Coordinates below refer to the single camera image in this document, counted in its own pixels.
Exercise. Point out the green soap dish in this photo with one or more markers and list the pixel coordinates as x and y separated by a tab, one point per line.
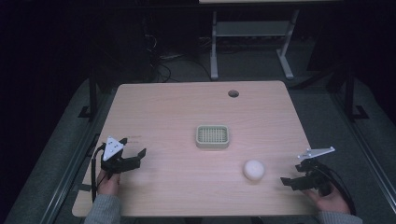
212	136

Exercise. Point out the person's right hand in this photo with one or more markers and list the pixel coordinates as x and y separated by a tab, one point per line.
328	200

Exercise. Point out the person's left hand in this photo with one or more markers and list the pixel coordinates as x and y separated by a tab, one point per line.
108	184

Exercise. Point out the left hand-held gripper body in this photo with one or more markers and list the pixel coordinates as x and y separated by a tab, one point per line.
115	163

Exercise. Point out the round white soap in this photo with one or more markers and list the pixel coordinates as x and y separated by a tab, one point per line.
254	169

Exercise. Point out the metal floor rail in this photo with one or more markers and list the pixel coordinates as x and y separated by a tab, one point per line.
365	146
73	169

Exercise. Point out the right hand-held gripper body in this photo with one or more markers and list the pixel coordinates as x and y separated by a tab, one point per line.
314	177

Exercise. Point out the black metal stand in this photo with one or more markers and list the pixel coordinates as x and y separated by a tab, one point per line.
350	93
92	93

